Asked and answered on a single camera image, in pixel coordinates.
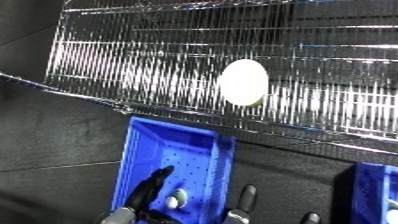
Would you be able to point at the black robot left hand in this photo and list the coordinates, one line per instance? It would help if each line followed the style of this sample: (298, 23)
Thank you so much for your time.
(148, 196)

